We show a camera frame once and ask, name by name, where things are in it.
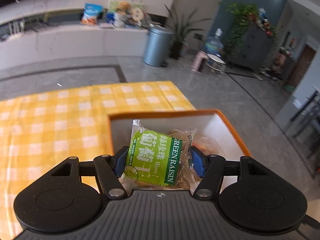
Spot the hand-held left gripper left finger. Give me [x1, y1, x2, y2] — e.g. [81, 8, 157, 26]
[44, 145, 130, 200]

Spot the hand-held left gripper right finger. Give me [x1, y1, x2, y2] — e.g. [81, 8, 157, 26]
[191, 146, 272, 201]

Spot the green label raisin packet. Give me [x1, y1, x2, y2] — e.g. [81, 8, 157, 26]
[118, 119, 198, 191]

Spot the orange cardboard box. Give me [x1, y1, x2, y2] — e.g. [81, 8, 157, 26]
[107, 108, 252, 198]

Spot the yellow checked tablecloth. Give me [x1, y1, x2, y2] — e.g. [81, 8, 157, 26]
[0, 80, 197, 240]

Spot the pink plastic stool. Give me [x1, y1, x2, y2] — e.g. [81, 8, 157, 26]
[191, 50, 208, 75]

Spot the white round stool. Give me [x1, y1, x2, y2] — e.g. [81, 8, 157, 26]
[206, 54, 227, 75]

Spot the blue water jug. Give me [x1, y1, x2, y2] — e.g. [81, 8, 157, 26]
[204, 28, 224, 57]

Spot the grey metal trash can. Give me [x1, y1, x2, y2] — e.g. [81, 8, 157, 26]
[142, 25, 174, 67]

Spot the dark grey cabinet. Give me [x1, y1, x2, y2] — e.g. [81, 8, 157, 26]
[231, 22, 275, 73]

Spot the marble television console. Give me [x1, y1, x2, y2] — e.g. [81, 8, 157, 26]
[0, 10, 150, 66]

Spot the tall potted floor plant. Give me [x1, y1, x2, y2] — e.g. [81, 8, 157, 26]
[163, 3, 213, 61]

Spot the trailing ivy plant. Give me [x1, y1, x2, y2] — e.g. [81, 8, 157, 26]
[223, 2, 261, 58]

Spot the round paper fan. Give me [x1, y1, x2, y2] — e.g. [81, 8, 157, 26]
[131, 6, 145, 21]

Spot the blue snack bag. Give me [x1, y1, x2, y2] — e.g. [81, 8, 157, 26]
[81, 3, 105, 26]

